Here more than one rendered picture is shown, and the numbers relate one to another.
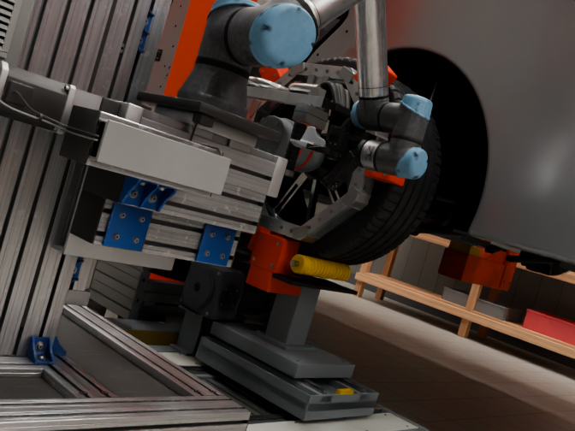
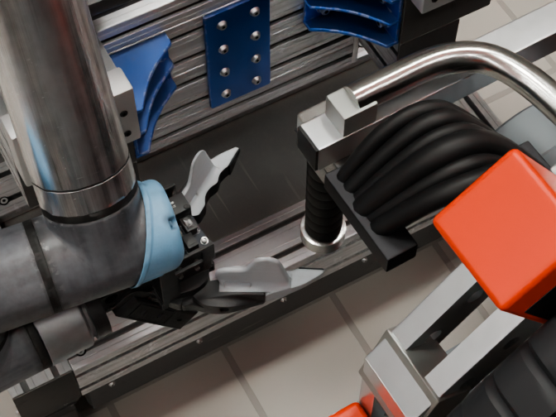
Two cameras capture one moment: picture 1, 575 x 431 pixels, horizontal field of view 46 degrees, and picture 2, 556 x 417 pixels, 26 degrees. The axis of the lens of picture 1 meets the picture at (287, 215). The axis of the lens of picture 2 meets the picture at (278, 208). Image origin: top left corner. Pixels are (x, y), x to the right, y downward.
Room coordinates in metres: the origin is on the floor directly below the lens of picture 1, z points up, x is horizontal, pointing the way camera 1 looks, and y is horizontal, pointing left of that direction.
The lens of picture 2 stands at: (1.98, -0.54, 1.76)
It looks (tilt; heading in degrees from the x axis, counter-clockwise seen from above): 59 degrees down; 107
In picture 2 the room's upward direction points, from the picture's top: straight up
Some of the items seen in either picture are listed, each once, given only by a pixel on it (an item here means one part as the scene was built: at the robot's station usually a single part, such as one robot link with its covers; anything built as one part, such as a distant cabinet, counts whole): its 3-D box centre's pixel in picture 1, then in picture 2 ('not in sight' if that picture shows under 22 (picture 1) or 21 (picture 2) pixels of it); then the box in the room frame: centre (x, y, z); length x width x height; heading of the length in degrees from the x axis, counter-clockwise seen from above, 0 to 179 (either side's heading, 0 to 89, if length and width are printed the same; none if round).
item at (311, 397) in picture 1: (285, 374); not in sight; (2.23, -0.14, 0.13); 0.50 x 0.36 x 0.10; 48
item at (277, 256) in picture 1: (279, 263); not in sight; (2.16, -0.02, 0.48); 0.16 x 0.12 x 0.17; 138
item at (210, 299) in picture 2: not in sight; (216, 285); (1.78, -0.09, 0.83); 0.09 x 0.05 x 0.02; 12
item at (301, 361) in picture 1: (291, 315); not in sight; (2.26, -0.11, 0.32); 0.40 x 0.30 x 0.28; 48
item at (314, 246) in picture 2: (293, 148); (325, 191); (1.85, 0.04, 0.83); 0.04 x 0.04 x 0.16
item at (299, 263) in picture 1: (322, 268); not in sight; (2.13, -0.15, 0.51); 0.29 x 0.06 x 0.06; 138
